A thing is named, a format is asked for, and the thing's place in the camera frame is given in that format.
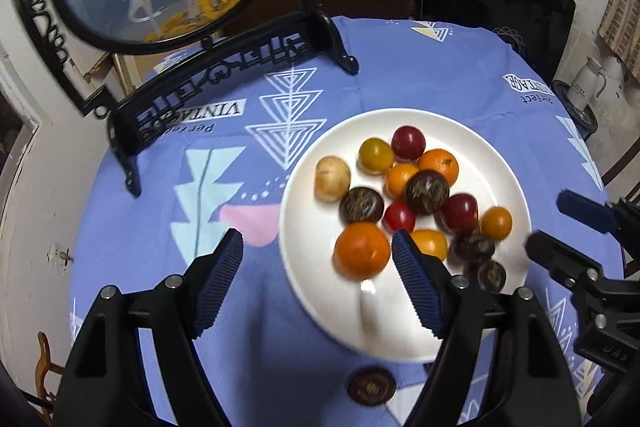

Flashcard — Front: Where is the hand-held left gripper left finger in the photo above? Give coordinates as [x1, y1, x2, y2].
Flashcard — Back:
[52, 228, 245, 427]

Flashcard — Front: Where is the dark red plum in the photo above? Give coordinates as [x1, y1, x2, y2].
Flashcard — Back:
[440, 193, 480, 233]

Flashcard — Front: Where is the white round plate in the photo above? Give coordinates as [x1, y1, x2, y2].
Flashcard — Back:
[278, 108, 533, 364]

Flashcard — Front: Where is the checkered hanging cloth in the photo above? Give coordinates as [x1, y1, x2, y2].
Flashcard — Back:
[597, 0, 640, 80]

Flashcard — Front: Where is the round deer screen ornament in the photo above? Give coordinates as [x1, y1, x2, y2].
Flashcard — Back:
[17, 0, 360, 198]

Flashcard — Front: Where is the wooden chair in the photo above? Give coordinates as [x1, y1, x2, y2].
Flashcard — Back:
[35, 332, 63, 423]

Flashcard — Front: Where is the blue printed tablecloth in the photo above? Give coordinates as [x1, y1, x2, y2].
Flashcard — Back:
[67, 14, 628, 427]

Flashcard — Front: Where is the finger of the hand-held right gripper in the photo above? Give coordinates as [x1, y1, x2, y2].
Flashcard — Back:
[556, 189, 640, 240]
[525, 231, 603, 290]

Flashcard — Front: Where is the yellow orange plum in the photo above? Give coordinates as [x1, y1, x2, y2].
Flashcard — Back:
[357, 137, 396, 175]

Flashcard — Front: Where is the white enamel pitcher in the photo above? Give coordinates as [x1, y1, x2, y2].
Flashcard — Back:
[567, 56, 623, 110]

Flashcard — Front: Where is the dark passion fruit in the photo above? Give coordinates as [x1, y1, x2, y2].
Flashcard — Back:
[404, 169, 451, 215]
[475, 259, 507, 293]
[450, 232, 497, 267]
[339, 187, 385, 225]
[347, 367, 398, 408]

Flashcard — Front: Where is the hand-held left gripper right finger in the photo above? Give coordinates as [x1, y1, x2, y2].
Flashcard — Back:
[391, 229, 583, 427]

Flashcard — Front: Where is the pale yellow fruit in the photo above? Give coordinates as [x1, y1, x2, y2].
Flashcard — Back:
[314, 156, 352, 202]

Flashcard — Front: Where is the small red plum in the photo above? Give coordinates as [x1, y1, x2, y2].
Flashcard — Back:
[382, 201, 417, 234]

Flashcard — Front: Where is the wire basket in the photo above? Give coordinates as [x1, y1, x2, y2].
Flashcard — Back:
[495, 26, 526, 52]

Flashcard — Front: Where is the large orange tangerine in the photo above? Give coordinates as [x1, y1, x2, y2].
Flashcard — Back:
[333, 222, 392, 280]

